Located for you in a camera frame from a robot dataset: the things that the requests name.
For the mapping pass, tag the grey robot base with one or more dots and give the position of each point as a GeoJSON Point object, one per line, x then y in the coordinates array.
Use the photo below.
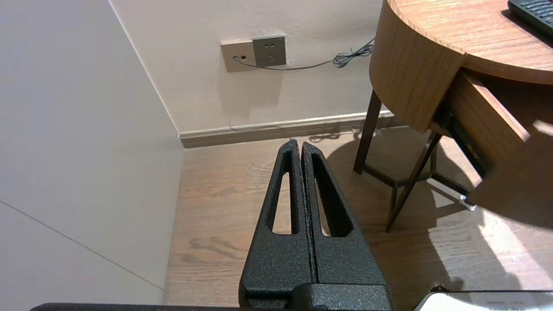
{"type": "Point", "coordinates": [475, 302]}

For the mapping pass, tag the curved-front wooden drawer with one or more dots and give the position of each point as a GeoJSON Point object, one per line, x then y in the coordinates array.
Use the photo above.
{"type": "Point", "coordinates": [488, 125]}

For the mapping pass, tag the dark wall outlet plate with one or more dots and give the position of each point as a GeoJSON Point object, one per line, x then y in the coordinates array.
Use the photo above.
{"type": "Point", "coordinates": [268, 50]}

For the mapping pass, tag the round wooden nightstand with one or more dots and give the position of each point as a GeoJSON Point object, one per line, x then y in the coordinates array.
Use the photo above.
{"type": "Point", "coordinates": [410, 65]}

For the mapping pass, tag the beige wall power outlet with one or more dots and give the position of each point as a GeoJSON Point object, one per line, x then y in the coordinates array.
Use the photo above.
{"type": "Point", "coordinates": [235, 54]}

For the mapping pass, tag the black TV remote control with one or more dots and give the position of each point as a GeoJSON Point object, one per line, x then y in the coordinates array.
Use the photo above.
{"type": "Point", "coordinates": [535, 11]}

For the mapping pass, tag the grey wall baseboard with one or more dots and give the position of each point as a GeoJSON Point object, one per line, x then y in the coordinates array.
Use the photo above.
{"type": "Point", "coordinates": [281, 131]}

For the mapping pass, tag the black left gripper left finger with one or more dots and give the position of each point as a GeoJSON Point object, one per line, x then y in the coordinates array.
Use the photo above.
{"type": "Point", "coordinates": [276, 263]}

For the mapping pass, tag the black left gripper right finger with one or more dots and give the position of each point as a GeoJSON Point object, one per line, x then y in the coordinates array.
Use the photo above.
{"type": "Point", "coordinates": [345, 263]}

